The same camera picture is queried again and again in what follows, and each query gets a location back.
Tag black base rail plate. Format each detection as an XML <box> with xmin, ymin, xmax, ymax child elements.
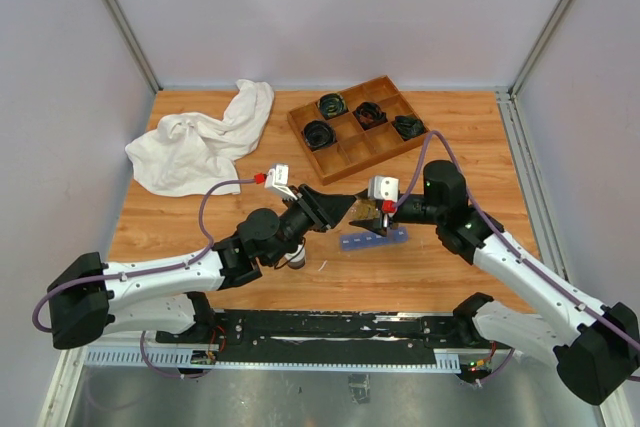
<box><xmin>152</xmin><ymin>309</ymin><xmax>492</xmax><ymax>365</ymax></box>

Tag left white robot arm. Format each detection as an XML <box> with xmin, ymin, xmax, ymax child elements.
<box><xmin>32</xmin><ymin>184</ymin><xmax>356</xmax><ymax>350</ymax></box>

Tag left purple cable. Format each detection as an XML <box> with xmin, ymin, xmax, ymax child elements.
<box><xmin>31</xmin><ymin>172</ymin><xmax>266</xmax><ymax>333</ymax></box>

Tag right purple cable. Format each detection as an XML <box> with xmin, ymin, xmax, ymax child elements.
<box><xmin>394</xmin><ymin>129</ymin><xmax>640</xmax><ymax>382</ymax></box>

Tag white cap dark bottle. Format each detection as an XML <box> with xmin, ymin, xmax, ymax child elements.
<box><xmin>284</xmin><ymin>242</ymin><xmax>306</xmax><ymax>270</ymax></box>

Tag rolled belt middle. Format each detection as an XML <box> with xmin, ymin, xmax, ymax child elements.
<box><xmin>353</xmin><ymin>102</ymin><xmax>387</xmax><ymax>130</ymax></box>

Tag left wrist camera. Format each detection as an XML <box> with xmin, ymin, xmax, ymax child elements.
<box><xmin>264</xmin><ymin>163</ymin><xmax>296</xmax><ymax>200</ymax></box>

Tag rolled belt back left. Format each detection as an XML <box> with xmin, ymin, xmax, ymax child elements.
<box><xmin>317</xmin><ymin>92</ymin><xmax>348</xmax><ymax>120</ymax></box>

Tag clear jar of pills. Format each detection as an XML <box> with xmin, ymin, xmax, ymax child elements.
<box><xmin>347</xmin><ymin>199</ymin><xmax>380</xmax><ymax>221</ymax></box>

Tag rolled belt right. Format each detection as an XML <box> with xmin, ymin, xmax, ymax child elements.
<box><xmin>392</xmin><ymin>115</ymin><xmax>427</xmax><ymax>141</ymax></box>

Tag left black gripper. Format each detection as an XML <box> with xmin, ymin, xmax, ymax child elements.
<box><xmin>267</xmin><ymin>184</ymin><xmax>357</xmax><ymax>267</ymax></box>

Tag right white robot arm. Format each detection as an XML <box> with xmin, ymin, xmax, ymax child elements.
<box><xmin>354</xmin><ymin>160</ymin><xmax>639</xmax><ymax>406</ymax></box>

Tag purple cable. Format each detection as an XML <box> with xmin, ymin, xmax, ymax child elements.
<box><xmin>31</xmin><ymin>172</ymin><xmax>266</xmax><ymax>333</ymax></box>
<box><xmin>394</xmin><ymin>129</ymin><xmax>640</xmax><ymax>382</ymax></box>

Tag wooden compartment tray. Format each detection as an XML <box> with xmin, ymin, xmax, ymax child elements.
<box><xmin>287</xmin><ymin>76</ymin><xmax>429</xmax><ymax>185</ymax></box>

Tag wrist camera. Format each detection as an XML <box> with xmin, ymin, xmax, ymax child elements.
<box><xmin>366</xmin><ymin>175</ymin><xmax>399</xmax><ymax>213</ymax></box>
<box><xmin>264</xmin><ymin>163</ymin><xmax>296</xmax><ymax>200</ymax></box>

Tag white crumpled cloth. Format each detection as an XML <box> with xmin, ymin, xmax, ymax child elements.
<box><xmin>125</xmin><ymin>79</ymin><xmax>275</xmax><ymax>197</ymax></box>

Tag blue weekly pill organizer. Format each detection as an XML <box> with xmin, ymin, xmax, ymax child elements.
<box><xmin>339</xmin><ymin>227</ymin><xmax>409</xmax><ymax>252</ymax></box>

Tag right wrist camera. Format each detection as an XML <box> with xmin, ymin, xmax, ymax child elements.
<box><xmin>366</xmin><ymin>175</ymin><xmax>399</xmax><ymax>213</ymax></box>

